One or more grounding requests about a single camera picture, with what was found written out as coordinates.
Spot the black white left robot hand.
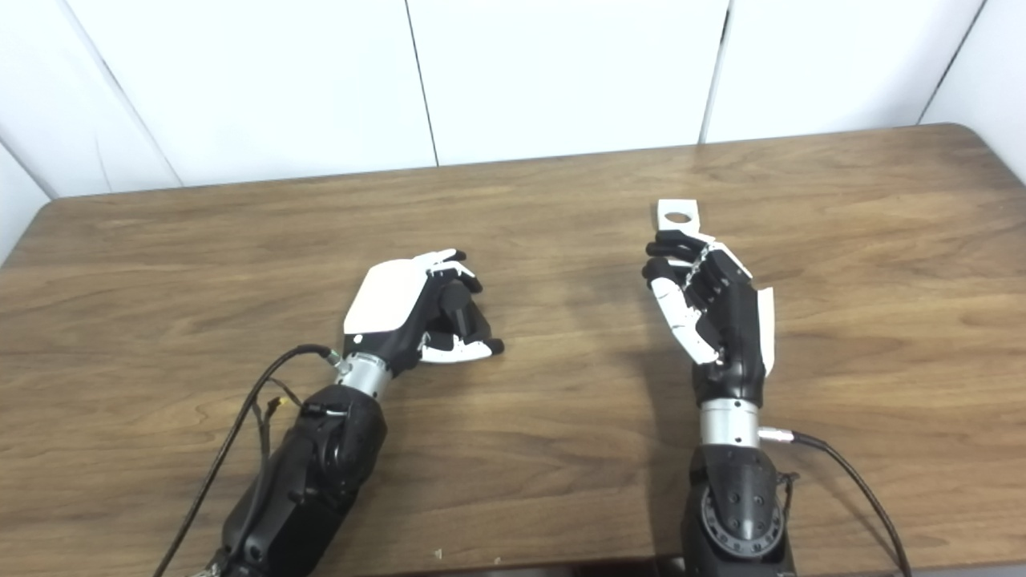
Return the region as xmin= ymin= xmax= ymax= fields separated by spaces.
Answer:
xmin=343 ymin=248 xmax=506 ymax=377

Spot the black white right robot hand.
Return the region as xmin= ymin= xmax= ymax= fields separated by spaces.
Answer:
xmin=641 ymin=230 xmax=777 ymax=408

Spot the black peg with square base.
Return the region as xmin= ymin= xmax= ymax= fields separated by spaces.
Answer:
xmin=437 ymin=280 xmax=491 ymax=341

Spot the white square piece with hole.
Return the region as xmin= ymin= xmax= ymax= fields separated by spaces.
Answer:
xmin=657 ymin=199 xmax=705 ymax=237

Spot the black robot torso edge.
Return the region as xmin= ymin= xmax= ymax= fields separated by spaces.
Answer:
xmin=417 ymin=565 xmax=682 ymax=577

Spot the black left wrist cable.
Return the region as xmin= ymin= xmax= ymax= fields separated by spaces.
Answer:
xmin=152 ymin=345 xmax=353 ymax=577

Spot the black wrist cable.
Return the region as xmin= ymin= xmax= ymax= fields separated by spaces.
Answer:
xmin=152 ymin=345 xmax=353 ymax=577
xmin=757 ymin=427 xmax=911 ymax=577

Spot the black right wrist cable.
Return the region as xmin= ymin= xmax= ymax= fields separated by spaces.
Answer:
xmin=757 ymin=427 xmax=911 ymax=577

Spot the thin left arm wire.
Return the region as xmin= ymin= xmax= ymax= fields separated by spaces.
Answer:
xmin=252 ymin=397 xmax=301 ymax=482

